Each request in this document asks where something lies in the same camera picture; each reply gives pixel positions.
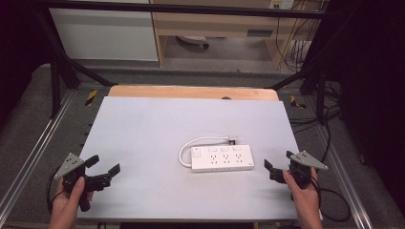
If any white power strip cord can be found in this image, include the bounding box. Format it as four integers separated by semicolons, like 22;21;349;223
178;135;230;168

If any black curtain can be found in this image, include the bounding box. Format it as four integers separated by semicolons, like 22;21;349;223
0;0;53;128
321;0;405;218

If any bundle of black cables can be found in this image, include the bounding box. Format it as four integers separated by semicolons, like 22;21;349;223
275;0;343;135

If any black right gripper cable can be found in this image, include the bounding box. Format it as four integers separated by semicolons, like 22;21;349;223
316;176;352;223

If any white cabinet panel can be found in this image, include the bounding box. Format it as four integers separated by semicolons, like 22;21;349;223
48;0;160;62

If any aluminium floor rail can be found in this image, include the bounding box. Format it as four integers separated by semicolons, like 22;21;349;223
0;90;77;220
313;125;374;229

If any office chair base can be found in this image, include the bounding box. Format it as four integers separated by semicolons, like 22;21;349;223
176;34;211;50

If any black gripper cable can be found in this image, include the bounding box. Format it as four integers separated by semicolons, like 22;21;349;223
316;176;352;223
46;166;65;215

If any person's left hand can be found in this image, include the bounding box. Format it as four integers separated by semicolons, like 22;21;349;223
47;176;96;229

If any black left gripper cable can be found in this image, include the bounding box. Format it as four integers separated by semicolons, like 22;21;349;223
46;166;65;215

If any person's right hand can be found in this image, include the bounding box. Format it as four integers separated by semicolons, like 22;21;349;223
282;167;323;229

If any white power strip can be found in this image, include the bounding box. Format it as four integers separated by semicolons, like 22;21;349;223
190;144;256;174

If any white table cover sheet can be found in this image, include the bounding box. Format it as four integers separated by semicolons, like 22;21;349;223
75;95;300;222

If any light wooden desk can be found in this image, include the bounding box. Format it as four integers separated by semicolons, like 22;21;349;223
149;0;329;70

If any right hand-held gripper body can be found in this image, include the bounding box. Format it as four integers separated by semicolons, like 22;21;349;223
269;150;330;190

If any wooden table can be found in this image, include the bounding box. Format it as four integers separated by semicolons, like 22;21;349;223
107;84;280;102

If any black metal frame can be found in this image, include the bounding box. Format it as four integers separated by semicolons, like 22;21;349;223
30;0;338;127

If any white wall socket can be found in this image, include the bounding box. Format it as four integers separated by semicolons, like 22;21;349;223
267;0;296;10

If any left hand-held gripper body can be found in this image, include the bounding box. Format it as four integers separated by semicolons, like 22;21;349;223
53;152;113;213

